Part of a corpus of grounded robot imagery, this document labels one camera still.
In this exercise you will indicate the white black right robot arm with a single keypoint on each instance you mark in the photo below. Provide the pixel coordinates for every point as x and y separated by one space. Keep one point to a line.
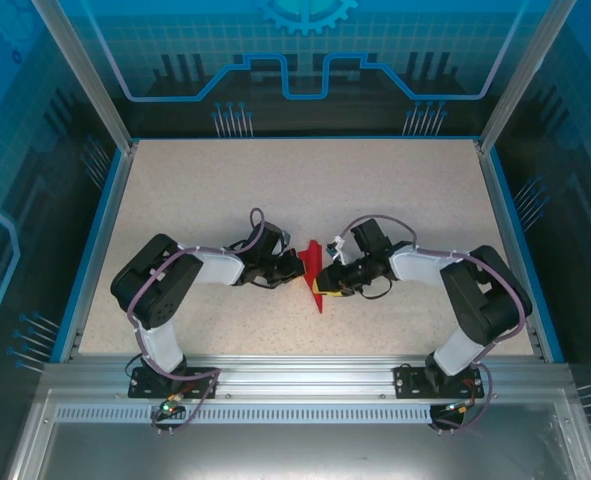
420 265

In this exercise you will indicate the aluminium mounting rail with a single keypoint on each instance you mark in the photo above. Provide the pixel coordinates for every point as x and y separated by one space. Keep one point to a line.
305 375

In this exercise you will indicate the aluminium side rail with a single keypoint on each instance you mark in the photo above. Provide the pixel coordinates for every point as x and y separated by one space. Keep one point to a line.
501 210
111 210

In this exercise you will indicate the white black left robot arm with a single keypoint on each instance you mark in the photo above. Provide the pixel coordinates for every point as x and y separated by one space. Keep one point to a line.
215 265

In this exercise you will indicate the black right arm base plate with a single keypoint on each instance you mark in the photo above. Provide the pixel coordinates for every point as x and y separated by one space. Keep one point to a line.
406 387

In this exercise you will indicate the aluminium frame post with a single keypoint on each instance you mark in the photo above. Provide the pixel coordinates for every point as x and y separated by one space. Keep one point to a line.
91 80
521 80

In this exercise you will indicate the grey metal sheet panel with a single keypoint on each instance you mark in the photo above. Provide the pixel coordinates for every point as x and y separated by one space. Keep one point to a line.
295 450

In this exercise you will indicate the blue table edge strip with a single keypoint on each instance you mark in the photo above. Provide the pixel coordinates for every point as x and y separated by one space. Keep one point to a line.
305 137
85 250
525 250

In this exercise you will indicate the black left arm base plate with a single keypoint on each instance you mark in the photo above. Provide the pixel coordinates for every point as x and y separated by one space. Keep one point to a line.
197 373

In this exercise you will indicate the red paper sheet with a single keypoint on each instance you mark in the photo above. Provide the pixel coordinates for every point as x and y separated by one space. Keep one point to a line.
312 260

